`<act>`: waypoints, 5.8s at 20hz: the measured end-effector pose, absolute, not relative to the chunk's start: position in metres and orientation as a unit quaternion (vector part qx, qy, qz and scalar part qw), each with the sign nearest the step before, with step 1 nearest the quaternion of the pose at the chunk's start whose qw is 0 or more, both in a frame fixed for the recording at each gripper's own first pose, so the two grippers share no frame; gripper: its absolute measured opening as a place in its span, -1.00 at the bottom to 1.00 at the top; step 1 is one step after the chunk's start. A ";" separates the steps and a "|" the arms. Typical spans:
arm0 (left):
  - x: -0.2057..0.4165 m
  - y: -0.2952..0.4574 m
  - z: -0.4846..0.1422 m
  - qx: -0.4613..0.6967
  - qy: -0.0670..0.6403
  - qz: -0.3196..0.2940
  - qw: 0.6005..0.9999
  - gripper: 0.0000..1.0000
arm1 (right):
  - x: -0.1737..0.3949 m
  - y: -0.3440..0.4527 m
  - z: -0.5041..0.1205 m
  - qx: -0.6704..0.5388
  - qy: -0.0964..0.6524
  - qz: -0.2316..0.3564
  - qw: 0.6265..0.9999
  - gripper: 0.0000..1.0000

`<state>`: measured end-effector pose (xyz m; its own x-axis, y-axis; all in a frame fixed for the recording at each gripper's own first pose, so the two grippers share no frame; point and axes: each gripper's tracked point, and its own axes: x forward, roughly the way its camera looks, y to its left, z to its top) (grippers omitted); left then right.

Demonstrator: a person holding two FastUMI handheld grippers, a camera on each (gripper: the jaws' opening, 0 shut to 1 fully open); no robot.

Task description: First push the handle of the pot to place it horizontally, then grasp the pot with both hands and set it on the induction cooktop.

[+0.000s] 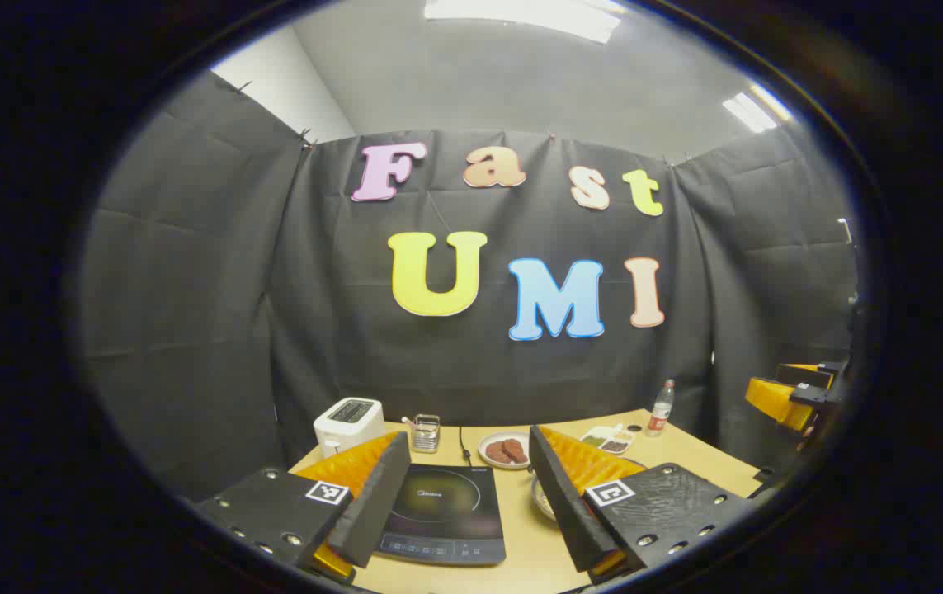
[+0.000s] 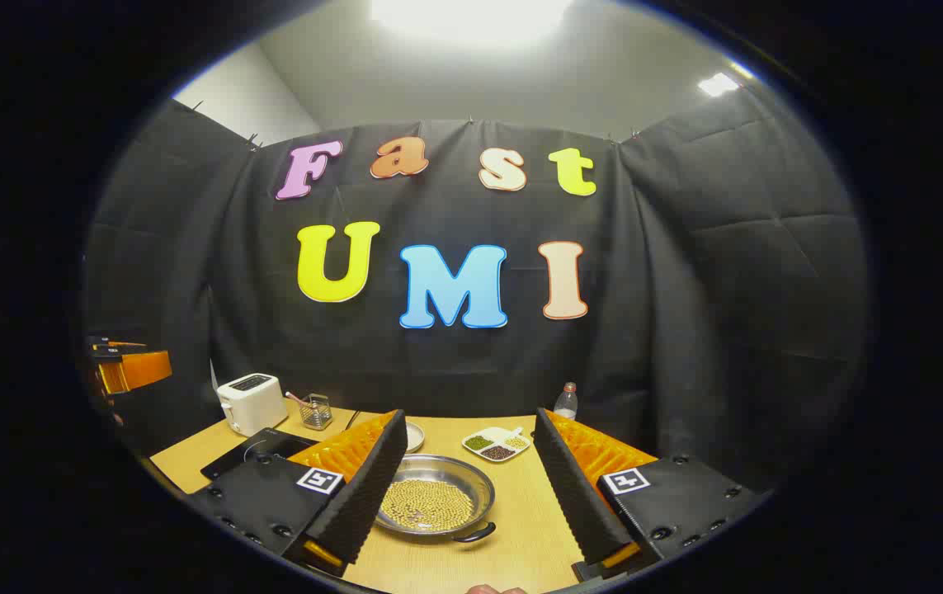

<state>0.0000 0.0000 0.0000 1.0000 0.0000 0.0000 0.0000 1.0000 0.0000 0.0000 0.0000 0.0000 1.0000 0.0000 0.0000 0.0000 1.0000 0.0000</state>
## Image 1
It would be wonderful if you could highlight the white toaster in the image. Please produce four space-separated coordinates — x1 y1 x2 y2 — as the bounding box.
314 398 386 459

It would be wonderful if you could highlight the ceiling light panel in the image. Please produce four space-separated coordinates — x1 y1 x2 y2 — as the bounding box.
723 82 794 133
424 0 629 44

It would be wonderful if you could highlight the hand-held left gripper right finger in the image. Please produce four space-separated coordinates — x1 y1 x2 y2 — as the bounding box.
527 425 757 585

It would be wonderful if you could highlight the metal wire mesh holder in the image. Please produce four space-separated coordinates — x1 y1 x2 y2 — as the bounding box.
410 414 441 454

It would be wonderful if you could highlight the steel pot with black handle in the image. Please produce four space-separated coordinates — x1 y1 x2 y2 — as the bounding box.
531 456 647 522

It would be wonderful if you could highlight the black induction cooktop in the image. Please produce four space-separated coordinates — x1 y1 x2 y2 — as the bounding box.
376 464 507 567

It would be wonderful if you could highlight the clear water bottle red label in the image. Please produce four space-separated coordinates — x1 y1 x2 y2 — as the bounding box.
646 379 676 438

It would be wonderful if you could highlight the white divided dish of beans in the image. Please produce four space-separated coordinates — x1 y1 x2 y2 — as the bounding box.
580 424 635 455

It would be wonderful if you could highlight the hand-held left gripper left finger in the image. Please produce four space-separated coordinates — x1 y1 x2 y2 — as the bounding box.
195 431 413 585

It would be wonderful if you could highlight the white round plate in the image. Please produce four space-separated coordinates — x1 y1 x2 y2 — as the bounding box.
478 431 531 470

